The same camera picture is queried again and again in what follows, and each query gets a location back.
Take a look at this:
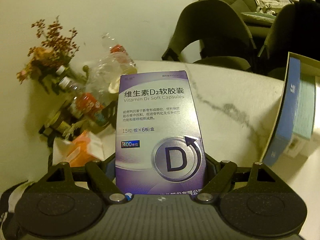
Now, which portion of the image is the white patterned cushion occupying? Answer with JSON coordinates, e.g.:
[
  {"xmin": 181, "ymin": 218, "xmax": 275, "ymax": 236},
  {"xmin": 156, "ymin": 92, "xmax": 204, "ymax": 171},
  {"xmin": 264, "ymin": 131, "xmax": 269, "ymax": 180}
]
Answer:
[{"xmin": 254, "ymin": 0, "xmax": 293, "ymax": 15}]

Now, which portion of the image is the white marble desktop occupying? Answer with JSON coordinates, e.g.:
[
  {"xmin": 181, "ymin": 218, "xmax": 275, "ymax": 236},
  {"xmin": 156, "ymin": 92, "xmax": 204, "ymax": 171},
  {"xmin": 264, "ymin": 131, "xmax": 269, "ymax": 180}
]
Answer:
[{"xmin": 37, "ymin": 59, "xmax": 320, "ymax": 240}]

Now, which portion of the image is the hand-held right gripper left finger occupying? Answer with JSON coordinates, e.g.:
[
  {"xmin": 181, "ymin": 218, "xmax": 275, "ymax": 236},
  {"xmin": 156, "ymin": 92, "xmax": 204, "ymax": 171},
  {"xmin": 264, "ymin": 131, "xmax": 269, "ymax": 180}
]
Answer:
[{"xmin": 47, "ymin": 155, "xmax": 127, "ymax": 203}]

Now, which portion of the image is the dark green chair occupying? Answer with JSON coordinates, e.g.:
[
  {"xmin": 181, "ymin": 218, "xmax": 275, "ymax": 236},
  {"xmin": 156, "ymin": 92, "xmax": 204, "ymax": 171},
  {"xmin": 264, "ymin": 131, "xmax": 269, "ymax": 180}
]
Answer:
[
  {"xmin": 161, "ymin": 0, "xmax": 257, "ymax": 72},
  {"xmin": 257, "ymin": 0, "xmax": 320, "ymax": 81}
]

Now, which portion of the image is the blue medicine box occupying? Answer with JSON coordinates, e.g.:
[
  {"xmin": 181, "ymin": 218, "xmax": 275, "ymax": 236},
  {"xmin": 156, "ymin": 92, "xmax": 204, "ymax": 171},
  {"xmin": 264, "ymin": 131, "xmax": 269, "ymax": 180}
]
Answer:
[{"xmin": 263, "ymin": 57, "xmax": 301, "ymax": 167}]

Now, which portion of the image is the crumpled clear plastic bag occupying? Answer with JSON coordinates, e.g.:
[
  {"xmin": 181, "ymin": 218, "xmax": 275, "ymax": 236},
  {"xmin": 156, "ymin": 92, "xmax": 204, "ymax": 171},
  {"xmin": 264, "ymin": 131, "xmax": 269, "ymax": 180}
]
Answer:
[{"xmin": 84, "ymin": 54, "xmax": 123, "ymax": 103}]

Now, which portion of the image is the purple medicine box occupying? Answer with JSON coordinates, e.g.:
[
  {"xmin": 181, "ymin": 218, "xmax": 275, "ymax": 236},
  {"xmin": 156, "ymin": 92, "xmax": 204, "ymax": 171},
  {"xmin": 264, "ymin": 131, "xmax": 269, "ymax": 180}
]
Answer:
[{"xmin": 115, "ymin": 70, "xmax": 207, "ymax": 195}]

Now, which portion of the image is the red label drink bottle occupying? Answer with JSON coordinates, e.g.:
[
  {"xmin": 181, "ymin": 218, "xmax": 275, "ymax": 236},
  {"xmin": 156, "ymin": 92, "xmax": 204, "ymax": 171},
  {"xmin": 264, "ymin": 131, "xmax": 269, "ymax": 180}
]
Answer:
[{"xmin": 67, "ymin": 92, "xmax": 107, "ymax": 128}]

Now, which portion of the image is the dried flower bouquet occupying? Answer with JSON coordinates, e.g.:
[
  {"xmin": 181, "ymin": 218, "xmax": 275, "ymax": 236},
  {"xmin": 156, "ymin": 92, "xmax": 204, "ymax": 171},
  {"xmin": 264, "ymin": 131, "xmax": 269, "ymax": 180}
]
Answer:
[{"xmin": 16, "ymin": 16, "xmax": 81, "ymax": 94}]

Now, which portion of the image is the white capped clear bottle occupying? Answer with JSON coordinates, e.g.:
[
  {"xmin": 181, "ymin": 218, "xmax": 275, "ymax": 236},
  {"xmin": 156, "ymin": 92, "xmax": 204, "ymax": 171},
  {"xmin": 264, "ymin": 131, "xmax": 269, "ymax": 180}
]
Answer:
[{"xmin": 58, "ymin": 76, "xmax": 87, "ymax": 107}]

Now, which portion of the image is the clear plastic bottle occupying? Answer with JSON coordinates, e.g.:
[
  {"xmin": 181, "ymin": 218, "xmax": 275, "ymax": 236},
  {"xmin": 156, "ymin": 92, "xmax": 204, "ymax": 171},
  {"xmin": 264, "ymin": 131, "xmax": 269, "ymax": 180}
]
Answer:
[{"xmin": 100, "ymin": 32, "xmax": 137, "ymax": 73}]

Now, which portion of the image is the large beige cardboard box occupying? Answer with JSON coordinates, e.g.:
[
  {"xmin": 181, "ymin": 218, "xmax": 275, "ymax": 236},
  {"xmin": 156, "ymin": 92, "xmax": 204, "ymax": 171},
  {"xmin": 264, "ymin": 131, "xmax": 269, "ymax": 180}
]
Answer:
[{"xmin": 259, "ymin": 51, "xmax": 320, "ymax": 167}]

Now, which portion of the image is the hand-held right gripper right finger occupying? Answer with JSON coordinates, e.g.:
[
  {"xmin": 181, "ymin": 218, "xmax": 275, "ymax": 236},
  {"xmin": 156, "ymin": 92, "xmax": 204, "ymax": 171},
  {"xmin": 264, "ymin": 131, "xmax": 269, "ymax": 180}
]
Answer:
[{"xmin": 194, "ymin": 155, "xmax": 274, "ymax": 203}]

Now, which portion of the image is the orange tissue pack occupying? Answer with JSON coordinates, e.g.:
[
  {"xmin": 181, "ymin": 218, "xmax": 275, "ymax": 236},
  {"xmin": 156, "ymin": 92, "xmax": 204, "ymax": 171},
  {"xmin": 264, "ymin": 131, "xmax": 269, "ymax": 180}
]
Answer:
[{"xmin": 52, "ymin": 129, "xmax": 105, "ymax": 168}]

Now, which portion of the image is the small white capped bottle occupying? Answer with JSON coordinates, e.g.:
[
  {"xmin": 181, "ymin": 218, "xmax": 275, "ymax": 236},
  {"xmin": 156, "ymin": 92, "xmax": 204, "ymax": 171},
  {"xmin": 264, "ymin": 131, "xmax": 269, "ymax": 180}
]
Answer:
[{"xmin": 55, "ymin": 64, "xmax": 70, "ymax": 77}]

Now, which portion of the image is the glass jar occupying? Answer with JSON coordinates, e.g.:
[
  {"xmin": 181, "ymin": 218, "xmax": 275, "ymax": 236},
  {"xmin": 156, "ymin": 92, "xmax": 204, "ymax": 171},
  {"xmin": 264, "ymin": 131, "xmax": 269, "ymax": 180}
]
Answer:
[{"xmin": 44, "ymin": 110, "xmax": 73, "ymax": 137}]

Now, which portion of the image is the green cushion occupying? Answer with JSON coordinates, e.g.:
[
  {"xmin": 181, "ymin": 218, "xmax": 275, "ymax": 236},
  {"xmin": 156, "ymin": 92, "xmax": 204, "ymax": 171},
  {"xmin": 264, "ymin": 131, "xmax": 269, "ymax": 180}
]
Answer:
[{"xmin": 240, "ymin": 11, "xmax": 277, "ymax": 27}]

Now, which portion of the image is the teal topped white box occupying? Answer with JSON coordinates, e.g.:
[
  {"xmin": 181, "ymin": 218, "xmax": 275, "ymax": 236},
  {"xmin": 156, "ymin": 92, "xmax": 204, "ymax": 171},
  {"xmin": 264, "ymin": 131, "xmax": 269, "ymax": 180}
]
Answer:
[{"xmin": 284, "ymin": 73, "xmax": 318, "ymax": 158}]

